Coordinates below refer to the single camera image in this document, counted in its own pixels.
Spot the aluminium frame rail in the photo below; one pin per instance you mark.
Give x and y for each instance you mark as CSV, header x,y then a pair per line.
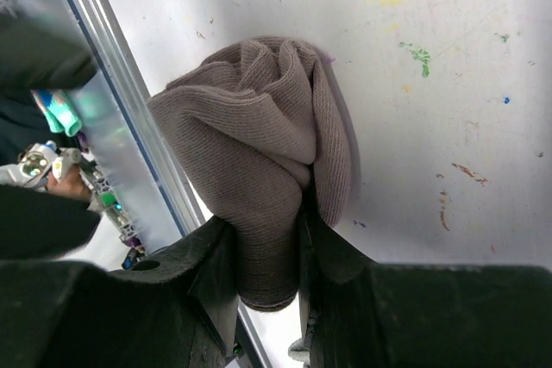
x,y
122,134

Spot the person hand in background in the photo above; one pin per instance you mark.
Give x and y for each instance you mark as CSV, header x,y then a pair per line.
x,y
71,186

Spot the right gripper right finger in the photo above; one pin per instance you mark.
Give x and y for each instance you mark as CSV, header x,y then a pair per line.
x,y
357,313

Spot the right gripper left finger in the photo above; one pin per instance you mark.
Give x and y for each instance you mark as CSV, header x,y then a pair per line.
x,y
177,308

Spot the grey sock with black stripes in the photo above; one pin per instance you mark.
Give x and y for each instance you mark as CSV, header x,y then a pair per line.
x,y
299,352

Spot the teal cloth in background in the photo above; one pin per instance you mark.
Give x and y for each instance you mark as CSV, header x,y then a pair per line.
x,y
61,117

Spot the taupe sock with red cuff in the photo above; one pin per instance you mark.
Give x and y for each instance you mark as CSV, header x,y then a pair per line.
x,y
254,127

